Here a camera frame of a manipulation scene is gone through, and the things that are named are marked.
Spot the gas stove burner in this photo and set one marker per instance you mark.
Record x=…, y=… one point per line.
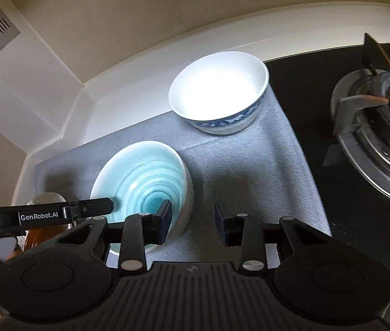
x=370, y=144

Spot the light blue swirl bowl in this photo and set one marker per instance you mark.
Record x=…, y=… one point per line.
x=140, y=179

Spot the black glass cooktop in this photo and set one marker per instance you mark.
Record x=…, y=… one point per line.
x=353, y=224

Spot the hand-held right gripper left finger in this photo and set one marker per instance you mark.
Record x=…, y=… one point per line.
x=164, y=221

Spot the orange round plate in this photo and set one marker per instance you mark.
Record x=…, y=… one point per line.
x=41, y=235

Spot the grey cloth mat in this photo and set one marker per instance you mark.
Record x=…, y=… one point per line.
x=250, y=165

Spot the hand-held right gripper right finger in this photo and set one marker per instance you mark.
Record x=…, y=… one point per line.
x=219, y=224

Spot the white bowl blue pattern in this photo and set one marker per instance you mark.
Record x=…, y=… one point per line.
x=215, y=86

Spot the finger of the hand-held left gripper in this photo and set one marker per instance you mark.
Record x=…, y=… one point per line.
x=91, y=207

